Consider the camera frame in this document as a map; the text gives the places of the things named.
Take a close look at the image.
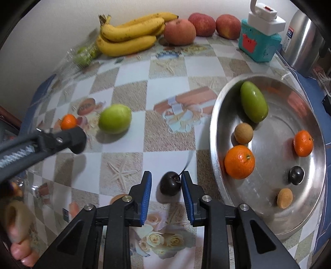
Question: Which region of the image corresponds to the clear bag of green fruits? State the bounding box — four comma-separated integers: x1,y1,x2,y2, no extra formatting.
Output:
55,28,102,75

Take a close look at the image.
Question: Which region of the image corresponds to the large orange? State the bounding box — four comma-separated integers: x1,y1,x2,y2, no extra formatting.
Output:
224,145,255,180

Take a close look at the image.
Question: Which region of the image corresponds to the teal toy box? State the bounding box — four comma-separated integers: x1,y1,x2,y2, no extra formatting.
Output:
238,19,282,62

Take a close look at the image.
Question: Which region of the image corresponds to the small orange tangerine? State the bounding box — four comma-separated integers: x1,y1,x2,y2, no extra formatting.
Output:
293,130,314,157
60,114,78,130

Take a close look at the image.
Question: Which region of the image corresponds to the round green apple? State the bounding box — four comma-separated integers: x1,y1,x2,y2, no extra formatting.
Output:
98,104,132,135

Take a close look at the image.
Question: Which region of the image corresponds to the round steel tray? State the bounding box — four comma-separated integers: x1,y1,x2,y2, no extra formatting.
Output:
209,74,327,240

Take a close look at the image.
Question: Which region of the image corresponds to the dark cherry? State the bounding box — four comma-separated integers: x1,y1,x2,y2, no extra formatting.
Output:
289,166,306,185
159,151,194,196

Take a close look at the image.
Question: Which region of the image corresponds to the steel kettle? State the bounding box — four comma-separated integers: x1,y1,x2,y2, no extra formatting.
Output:
281,9,327,77

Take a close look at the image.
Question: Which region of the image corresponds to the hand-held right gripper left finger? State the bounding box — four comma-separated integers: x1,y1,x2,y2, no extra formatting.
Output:
34,171,153,269

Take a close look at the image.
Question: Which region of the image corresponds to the person's left hand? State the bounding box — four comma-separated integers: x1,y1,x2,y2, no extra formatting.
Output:
4,200,40,268

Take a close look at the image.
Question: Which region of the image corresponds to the oblong green fruit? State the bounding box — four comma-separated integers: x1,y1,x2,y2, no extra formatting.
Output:
240,81,269,123

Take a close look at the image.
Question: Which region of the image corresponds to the white power adapter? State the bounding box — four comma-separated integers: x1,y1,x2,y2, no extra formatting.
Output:
248,0,286,35

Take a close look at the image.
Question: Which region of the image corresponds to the checkered patterned tablecloth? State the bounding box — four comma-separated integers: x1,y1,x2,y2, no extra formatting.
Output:
19,34,331,269

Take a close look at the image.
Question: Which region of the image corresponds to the brown longan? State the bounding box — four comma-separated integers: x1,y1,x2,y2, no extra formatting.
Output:
234,122,254,145
277,188,293,209

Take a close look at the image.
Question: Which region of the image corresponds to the pale red apple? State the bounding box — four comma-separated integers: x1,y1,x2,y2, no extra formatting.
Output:
163,19,196,46

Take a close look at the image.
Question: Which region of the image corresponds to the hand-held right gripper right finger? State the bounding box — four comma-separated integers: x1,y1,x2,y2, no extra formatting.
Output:
181,171,302,269

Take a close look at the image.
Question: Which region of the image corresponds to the bunch of yellow bananas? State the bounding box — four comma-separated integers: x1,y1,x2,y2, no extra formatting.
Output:
96,12,179,57

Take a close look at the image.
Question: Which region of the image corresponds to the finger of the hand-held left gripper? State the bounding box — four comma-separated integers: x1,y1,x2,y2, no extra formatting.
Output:
0,126,87,179

